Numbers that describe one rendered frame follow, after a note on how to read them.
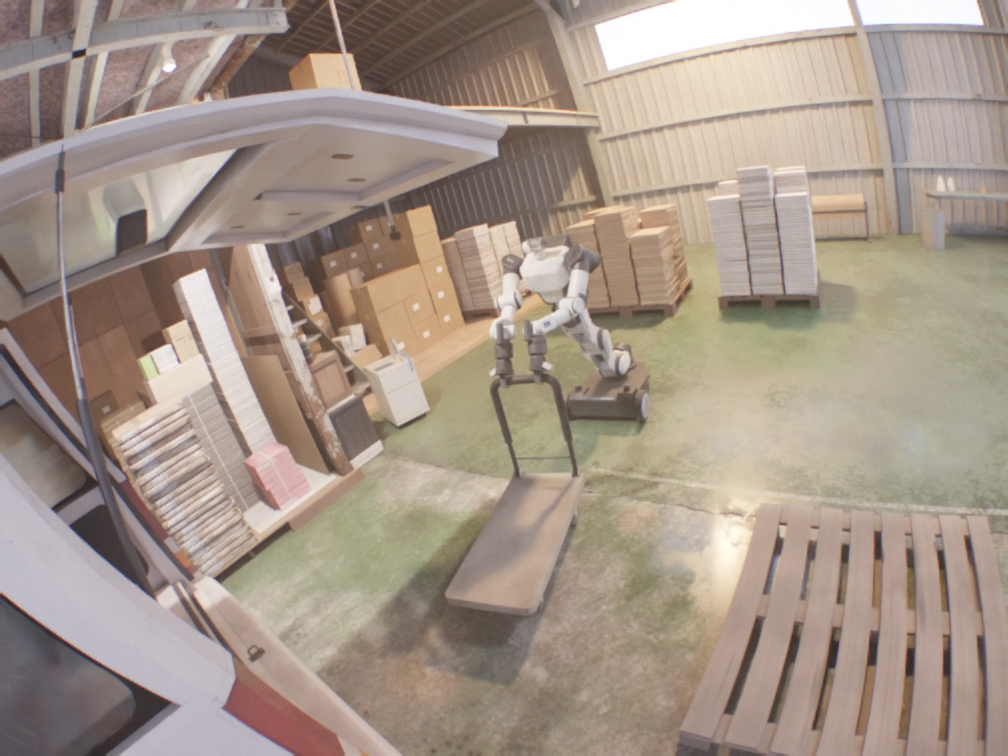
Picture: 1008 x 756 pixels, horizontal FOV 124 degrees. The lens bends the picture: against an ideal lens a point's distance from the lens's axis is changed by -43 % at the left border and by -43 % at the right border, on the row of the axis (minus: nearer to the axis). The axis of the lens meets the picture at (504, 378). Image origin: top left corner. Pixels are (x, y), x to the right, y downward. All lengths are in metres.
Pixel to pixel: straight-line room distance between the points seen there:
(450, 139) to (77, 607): 1.09
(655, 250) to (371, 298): 3.13
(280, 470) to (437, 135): 2.61
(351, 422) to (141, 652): 3.02
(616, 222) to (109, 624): 4.94
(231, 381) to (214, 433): 0.39
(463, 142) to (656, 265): 4.00
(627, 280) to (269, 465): 3.90
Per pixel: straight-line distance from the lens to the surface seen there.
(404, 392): 3.86
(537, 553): 1.97
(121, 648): 0.66
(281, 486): 3.29
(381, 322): 5.40
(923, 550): 2.09
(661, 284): 5.01
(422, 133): 1.06
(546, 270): 2.41
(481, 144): 1.20
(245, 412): 3.51
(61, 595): 0.64
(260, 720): 0.78
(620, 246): 5.06
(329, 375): 3.40
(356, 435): 3.55
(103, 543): 2.04
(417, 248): 5.91
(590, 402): 3.10
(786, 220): 4.83
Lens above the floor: 1.54
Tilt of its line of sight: 21 degrees down
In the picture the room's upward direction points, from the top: 16 degrees counter-clockwise
